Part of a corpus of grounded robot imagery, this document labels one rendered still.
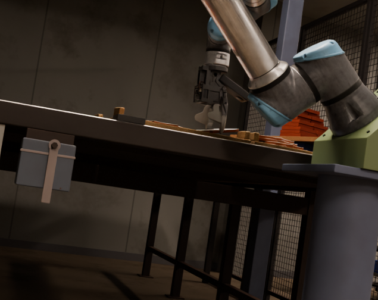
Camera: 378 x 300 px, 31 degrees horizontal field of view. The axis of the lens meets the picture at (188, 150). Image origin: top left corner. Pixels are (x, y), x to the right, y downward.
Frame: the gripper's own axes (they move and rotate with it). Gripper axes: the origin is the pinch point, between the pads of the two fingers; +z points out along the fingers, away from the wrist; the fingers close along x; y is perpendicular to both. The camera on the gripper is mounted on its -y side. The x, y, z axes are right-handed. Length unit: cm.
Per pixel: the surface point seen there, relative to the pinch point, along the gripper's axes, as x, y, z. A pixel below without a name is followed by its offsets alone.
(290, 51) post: -170, -112, -68
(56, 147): 19, 51, 11
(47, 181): 19, 52, 19
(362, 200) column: 49, -21, 15
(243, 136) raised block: 7.2, -6.0, 0.3
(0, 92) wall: -501, 28, -48
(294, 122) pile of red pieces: -71, -66, -15
